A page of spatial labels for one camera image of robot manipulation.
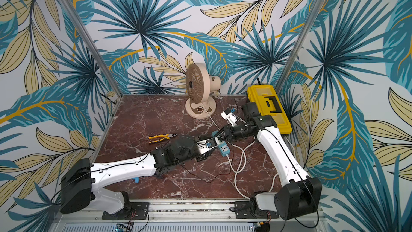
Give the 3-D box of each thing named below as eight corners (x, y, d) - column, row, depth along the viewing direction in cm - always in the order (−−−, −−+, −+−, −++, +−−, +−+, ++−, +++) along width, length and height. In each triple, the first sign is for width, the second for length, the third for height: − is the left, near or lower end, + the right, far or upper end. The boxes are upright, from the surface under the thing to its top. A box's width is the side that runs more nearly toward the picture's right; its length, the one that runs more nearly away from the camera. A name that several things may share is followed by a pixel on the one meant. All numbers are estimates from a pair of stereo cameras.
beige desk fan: (180, 116, 110) (172, 79, 84) (193, 95, 123) (190, 57, 97) (207, 126, 106) (208, 89, 80) (218, 103, 118) (222, 65, 92)
